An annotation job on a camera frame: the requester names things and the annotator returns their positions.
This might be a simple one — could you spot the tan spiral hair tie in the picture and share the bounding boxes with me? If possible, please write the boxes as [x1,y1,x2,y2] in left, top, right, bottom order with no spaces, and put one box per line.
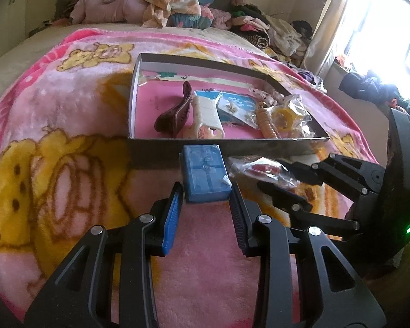
[254,101,281,140]

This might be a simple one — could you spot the pile of clothes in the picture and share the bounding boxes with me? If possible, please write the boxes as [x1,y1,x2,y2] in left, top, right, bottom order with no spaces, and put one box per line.
[210,0,327,93]

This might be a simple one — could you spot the beige bed sheet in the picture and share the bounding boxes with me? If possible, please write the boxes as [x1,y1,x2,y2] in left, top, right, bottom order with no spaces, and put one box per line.
[0,23,266,99]

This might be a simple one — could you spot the brown hair claw clip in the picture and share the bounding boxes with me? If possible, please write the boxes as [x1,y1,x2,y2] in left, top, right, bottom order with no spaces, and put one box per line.
[154,81,192,138]

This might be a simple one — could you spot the blue rectangular jewelry box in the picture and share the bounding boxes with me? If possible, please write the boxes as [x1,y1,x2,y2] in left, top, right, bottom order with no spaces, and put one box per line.
[180,144,232,204]

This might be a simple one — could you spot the dark clothes on windowsill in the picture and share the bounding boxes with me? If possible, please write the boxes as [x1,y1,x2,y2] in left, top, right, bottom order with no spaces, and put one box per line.
[334,54,410,115]

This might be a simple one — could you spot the white plastic hair claw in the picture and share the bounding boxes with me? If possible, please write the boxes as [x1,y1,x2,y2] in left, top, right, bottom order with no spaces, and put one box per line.
[182,96,225,139]

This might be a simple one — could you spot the orange floral crumpled cloth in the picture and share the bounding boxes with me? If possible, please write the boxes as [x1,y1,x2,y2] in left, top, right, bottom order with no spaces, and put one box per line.
[142,0,201,28]

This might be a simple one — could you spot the earrings on white card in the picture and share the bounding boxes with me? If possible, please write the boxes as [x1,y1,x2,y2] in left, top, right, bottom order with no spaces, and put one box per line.
[217,92,258,129]

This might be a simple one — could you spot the pink book in box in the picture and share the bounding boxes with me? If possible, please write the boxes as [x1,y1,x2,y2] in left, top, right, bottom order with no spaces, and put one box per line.
[130,70,315,140]

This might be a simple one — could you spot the shallow grey cardboard box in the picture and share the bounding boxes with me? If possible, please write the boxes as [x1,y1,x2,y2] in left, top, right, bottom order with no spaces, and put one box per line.
[128,53,329,167]

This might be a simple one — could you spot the red cherry clip in bag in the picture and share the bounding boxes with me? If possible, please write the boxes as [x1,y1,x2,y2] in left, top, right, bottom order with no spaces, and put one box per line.
[228,156,299,190]

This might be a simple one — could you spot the cream wardrobe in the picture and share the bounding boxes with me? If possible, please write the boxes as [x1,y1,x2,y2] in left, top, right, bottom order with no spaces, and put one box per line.
[0,0,27,57]

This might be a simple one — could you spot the yellow accessory in bag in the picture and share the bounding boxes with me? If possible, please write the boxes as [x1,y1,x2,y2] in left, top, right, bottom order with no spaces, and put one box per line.
[271,95,315,139]

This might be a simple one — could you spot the cream curtain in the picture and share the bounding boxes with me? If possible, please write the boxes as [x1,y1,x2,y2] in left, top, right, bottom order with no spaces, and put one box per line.
[302,0,347,78]

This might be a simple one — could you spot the pink cartoon fleece blanket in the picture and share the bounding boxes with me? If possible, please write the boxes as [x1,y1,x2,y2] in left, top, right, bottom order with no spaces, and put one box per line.
[0,32,377,327]

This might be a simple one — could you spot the pink pillow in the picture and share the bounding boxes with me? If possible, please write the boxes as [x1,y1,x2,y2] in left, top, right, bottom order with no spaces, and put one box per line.
[70,0,150,25]

